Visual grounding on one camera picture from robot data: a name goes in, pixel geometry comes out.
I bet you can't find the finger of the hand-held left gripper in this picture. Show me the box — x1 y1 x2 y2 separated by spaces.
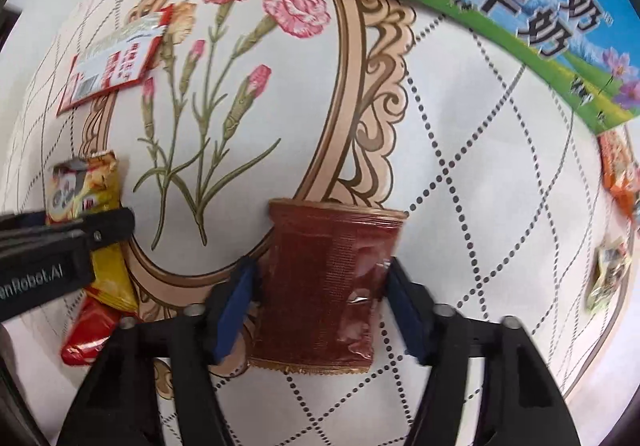
0 207 136 254

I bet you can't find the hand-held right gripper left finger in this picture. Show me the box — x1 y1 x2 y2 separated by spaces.
59 256 261 446

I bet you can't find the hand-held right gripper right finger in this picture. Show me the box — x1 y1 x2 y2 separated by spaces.
385 257 583 446

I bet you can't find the yellow panda snack packet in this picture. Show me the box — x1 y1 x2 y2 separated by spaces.
46 151 138 311

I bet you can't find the brown-red snack packet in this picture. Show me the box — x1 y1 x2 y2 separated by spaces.
247 198 408 374

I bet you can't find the red triangular snack packet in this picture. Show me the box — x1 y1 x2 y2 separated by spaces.
60 297 128 367

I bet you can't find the white quilted bed mat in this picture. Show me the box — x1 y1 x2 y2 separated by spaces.
0 0 640 446

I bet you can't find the red and white flat packet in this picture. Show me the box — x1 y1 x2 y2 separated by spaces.
56 8 173 115

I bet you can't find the green candy packet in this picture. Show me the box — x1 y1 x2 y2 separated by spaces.
585 236 633 311

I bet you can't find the orange snack packet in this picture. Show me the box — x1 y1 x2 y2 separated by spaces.
597 128 640 221

